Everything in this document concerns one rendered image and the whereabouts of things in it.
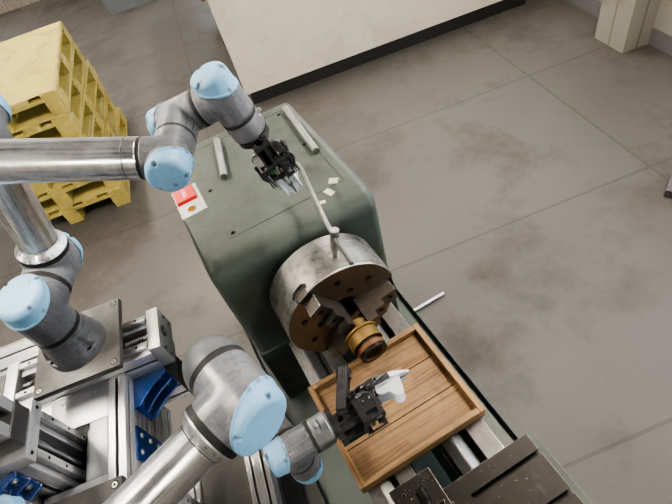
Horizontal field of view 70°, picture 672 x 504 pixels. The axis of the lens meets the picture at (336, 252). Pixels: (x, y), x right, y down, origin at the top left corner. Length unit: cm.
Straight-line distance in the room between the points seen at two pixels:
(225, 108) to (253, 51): 319
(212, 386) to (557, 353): 185
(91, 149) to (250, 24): 322
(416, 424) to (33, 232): 101
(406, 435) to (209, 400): 62
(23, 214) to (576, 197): 266
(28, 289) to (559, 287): 222
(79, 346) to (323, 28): 336
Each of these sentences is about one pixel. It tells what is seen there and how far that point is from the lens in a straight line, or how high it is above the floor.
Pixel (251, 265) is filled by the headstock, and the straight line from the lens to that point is 123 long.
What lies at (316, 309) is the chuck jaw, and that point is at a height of 120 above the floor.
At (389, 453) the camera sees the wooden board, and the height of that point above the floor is 89.
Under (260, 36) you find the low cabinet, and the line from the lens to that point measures 409.
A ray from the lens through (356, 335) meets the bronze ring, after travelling 116.
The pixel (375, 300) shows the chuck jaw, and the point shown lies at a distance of 122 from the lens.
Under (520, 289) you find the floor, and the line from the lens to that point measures 259.
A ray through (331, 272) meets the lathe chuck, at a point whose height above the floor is 124.
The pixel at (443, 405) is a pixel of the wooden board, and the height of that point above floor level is 89.
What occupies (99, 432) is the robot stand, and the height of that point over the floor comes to 107.
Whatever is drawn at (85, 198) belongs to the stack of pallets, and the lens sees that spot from 389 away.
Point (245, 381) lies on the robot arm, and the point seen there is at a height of 142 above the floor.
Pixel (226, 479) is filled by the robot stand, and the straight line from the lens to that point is 214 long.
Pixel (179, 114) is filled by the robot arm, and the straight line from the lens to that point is 95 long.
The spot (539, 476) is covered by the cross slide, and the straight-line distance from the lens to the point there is 119.
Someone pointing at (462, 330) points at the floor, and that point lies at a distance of 244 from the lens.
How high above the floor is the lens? 211
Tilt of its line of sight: 48 degrees down
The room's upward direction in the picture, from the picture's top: 18 degrees counter-clockwise
